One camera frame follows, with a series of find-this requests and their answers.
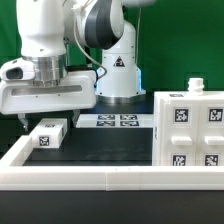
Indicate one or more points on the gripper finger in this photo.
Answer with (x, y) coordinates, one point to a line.
(75, 117)
(22, 118)

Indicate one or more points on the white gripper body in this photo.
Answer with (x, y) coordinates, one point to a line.
(18, 94)

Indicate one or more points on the small white cabinet block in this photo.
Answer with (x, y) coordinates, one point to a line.
(49, 133)

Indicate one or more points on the white door panel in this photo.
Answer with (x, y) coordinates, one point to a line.
(179, 133)
(211, 133)

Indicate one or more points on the white cabinet body box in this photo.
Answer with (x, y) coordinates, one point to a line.
(195, 92)

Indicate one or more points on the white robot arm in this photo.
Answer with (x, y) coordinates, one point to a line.
(38, 81)

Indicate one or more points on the white flat base plate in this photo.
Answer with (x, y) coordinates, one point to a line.
(115, 121)

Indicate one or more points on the white U-shaped frame wall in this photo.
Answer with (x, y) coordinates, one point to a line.
(15, 175)

